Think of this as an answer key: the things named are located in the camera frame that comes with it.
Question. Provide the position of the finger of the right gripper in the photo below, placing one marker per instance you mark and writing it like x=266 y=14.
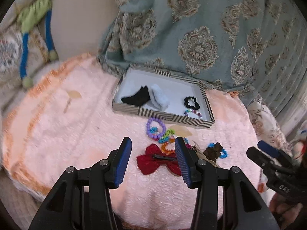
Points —
x=279 y=155
x=260 y=159

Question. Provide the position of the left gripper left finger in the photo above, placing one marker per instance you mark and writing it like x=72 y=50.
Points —
x=80 y=199

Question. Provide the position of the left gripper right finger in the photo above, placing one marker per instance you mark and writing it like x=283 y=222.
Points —
x=226 y=199

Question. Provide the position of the leopard print brown scrunchie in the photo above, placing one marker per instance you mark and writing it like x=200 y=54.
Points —
x=210 y=154

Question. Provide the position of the red velvet hair bow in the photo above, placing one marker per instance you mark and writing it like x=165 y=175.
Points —
x=153 y=158

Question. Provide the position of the black scrunchie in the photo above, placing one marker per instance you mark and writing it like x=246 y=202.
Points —
x=191 y=103

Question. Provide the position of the light blue fluffy scrunchie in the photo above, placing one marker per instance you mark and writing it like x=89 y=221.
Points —
x=158 y=98

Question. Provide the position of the floral beige pillow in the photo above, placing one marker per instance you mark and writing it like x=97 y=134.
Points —
x=266 y=126

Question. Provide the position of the pink quilted bedspread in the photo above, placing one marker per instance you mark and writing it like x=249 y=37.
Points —
x=67 y=119

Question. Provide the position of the black velvet hair accessory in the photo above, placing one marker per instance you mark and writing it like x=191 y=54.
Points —
x=138 y=99

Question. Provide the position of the teal damask blanket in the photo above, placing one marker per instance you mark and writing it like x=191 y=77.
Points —
x=254 y=47

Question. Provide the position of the striped black white tray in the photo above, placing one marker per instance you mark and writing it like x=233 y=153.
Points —
x=175 y=87

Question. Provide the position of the embroidered cream cushion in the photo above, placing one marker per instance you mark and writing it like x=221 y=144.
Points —
x=26 y=45

